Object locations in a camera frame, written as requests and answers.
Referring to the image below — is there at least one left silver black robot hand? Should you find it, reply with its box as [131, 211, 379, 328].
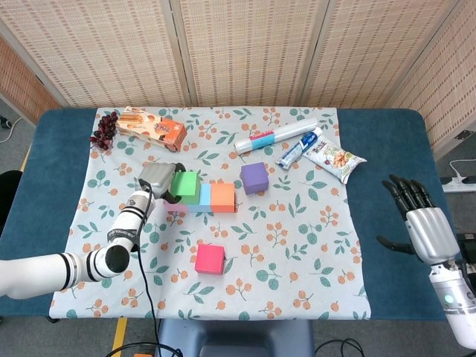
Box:
[138, 160, 187, 206]

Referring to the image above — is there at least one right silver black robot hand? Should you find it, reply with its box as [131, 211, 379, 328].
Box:
[376, 173, 462, 266]

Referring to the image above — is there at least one green foam cube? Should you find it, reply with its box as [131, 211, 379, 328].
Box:
[170, 170, 201, 206]

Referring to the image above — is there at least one light blue foam cube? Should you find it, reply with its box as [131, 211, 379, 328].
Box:
[187, 182, 213, 213]

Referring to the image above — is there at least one orange foam cube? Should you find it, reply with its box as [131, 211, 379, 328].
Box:
[210, 182, 238, 214]

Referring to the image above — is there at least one magenta red foam cube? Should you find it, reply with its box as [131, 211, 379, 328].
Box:
[194, 242, 227, 276]

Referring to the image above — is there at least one purple foam cube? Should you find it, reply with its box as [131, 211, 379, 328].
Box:
[239, 161, 270, 196]

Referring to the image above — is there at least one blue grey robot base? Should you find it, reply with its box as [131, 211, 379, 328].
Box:
[154, 318, 316, 357]

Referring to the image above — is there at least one black box with label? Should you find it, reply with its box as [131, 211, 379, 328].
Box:
[456, 232, 476, 276]

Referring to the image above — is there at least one orange biscuit box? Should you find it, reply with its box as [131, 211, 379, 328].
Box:
[115, 106, 188, 153]

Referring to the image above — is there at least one white power strip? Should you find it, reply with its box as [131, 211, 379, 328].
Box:
[440, 176, 476, 193]

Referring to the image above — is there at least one dark red grape bunch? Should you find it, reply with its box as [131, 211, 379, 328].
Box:
[89, 110, 120, 151]

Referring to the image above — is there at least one clear cling film roll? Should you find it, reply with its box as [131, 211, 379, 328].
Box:
[234, 118, 320, 154]

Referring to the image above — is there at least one white nut snack bag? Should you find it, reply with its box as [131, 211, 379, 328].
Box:
[301, 134, 368, 184]

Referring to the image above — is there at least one floral print tablecloth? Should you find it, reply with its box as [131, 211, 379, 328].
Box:
[48, 106, 373, 321]

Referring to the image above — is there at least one blue white toothpaste tube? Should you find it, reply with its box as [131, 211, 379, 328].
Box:
[275, 126, 323, 170]

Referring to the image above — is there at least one bamboo folding screen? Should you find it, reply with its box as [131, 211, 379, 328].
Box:
[0, 0, 476, 161]

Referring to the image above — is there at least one yellow floor tape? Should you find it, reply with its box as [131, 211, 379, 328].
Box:
[110, 318, 129, 357]

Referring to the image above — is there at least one white power cable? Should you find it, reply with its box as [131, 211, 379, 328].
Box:
[448, 158, 476, 183]

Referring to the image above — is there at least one black floor cable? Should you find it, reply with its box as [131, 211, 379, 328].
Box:
[314, 337, 365, 357]

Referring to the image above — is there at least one thin white floor cable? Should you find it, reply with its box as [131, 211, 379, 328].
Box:
[0, 118, 23, 144]

